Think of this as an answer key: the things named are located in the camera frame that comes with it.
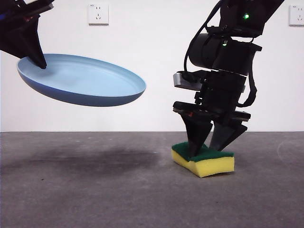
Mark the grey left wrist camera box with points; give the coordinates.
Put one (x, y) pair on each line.
(38, 2)

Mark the white wall socket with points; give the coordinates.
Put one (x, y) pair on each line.
(98, 14)
(297, 15)

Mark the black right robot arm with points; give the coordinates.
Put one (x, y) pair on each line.
(237, 16)

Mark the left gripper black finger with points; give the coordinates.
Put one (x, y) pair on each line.
(32, 42)
(10, 42)

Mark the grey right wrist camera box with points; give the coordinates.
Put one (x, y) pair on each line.
(184, 83)

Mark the light blue round plate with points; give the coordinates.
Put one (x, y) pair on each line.
(90, 83)

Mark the yellow sponge with green pad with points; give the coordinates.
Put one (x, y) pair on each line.
(213, 165)

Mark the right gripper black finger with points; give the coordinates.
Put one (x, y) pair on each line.
(225, 137)
(196, 133)

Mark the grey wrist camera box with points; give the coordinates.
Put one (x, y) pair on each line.
(38, 2)
(184, 83)

